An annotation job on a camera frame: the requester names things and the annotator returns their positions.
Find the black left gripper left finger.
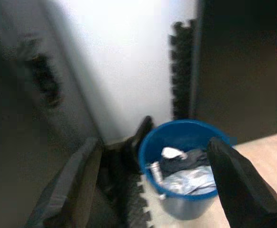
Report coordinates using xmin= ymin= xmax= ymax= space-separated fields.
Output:
xmin=26 ymin=136 xmax=103 ymax=228

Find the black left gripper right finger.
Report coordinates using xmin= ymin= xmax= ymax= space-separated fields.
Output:
xmin=207 ymin=136 xmax=277 ymax=228

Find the dark wooden panel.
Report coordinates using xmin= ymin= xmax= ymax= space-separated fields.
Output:
xmin=196 ymin=0 xmax=277 ymax=144

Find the white crumpled paper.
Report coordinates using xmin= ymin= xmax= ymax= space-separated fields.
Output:
xmin=161 ymin=146 xmax=188 ymax=159

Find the silver plastic wrapper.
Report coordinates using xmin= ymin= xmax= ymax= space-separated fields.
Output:
xmin=162 ymin=165 xmax=219 ymax=196

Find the blue plastic bucket bin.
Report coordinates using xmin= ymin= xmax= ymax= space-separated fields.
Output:
xmin=138 ymin=119 xmax=231 ymax=220

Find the small white tube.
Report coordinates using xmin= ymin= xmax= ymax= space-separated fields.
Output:
xmin=146 ymin=161 xmax=165 ymax=185

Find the dark cloth scrap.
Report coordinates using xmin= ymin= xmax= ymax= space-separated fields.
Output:
xmin=158 ymin=149 xmax=212 ymax=172

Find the black foam puzzle mat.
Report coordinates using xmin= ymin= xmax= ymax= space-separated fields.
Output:
xmin=97 ymin=115 xmax=155 ymax=228
xmin=168 ymin=19 xmax=199 ymax=121

